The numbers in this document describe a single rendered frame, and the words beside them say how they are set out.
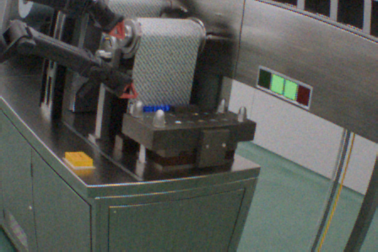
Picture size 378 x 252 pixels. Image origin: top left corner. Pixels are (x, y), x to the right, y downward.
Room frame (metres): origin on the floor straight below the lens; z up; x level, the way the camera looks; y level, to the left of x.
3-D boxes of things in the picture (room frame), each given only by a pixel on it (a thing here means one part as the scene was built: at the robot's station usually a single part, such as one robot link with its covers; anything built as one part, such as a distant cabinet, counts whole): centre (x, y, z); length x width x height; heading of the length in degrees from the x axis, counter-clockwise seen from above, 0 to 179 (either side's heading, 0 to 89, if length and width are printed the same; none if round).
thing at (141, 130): (1.81, -0.02, 1.00); 0.40 x 0.16 x 0.06; 131
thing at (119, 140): (1.88, 0.09, 0.92); 0.28 x 0.04 x 0.04; 131
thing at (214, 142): (1.75, -0.09, 0.96); 0.10 x 0.03 x 0.11; 131
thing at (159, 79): (1.88, 0.09, 1.11); 0.23 x 0.01 x 0.18; 131
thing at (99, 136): (1.85, 0.28, 1.05); 0.06 x 0.05 x 0.31; 131
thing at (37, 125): (2.58, 0.81, 0.88); 2.52 x 0.66 x 0.04; 41
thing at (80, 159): (1.57, 0.30, 0.91); 0.07 x 0.07 x 0.02; 41
